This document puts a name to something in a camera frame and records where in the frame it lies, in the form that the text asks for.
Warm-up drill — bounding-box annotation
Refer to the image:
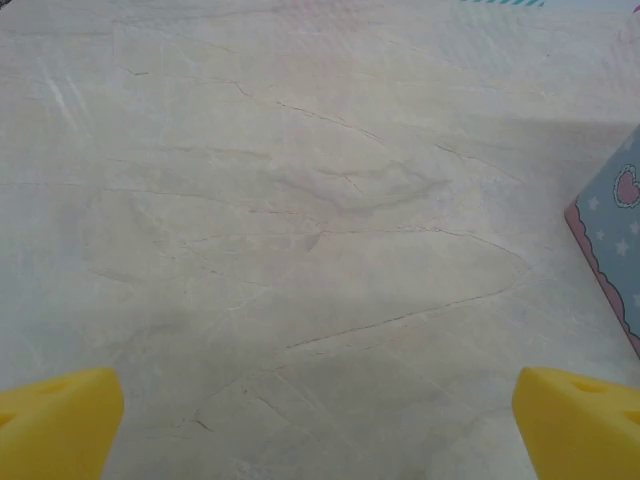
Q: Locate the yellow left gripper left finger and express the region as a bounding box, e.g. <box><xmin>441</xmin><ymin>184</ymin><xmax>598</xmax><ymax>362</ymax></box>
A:
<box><xmin>0</xmin><ymin>367</ymin><xmax>125</xmax><ymax>480</ymax></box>

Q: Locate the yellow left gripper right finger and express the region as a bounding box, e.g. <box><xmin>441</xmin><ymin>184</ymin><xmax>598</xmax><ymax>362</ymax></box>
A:
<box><xmin>511</xmin><ymin>366</ymin><xmax>640</xmax><ymax>480</ymax></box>

